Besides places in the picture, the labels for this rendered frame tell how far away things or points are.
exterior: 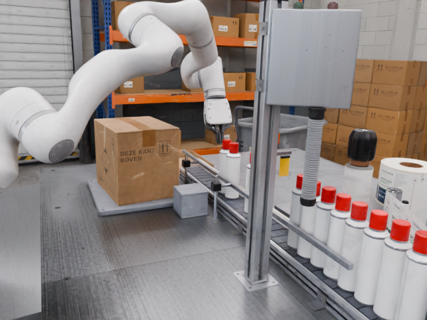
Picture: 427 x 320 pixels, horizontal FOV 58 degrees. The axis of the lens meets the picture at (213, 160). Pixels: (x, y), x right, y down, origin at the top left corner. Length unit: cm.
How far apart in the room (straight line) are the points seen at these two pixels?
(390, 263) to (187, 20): 82
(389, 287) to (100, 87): 81
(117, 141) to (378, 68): 351
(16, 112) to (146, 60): 35
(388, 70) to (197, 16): 341
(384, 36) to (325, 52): 554
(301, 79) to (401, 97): 356
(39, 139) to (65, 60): 419
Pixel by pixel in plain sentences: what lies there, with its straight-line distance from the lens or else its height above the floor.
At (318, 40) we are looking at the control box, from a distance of 82.
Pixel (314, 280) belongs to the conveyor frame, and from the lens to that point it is 99.
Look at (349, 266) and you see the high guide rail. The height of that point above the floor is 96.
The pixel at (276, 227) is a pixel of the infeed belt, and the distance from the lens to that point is 121.
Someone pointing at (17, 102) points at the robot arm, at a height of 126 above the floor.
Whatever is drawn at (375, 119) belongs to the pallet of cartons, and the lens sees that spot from 450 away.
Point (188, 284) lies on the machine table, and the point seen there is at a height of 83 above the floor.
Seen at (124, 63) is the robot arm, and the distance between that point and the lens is 106.
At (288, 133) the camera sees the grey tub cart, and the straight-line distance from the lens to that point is 333.
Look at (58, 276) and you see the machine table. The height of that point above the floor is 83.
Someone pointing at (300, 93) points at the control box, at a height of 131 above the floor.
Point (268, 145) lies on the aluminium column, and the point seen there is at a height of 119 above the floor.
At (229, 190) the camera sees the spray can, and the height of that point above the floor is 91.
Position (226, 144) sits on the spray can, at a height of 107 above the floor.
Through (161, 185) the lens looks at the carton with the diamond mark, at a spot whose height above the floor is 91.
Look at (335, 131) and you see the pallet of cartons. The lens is 481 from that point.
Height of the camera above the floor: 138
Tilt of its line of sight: 15 degrees down
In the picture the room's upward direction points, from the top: 2 degrees clockwise
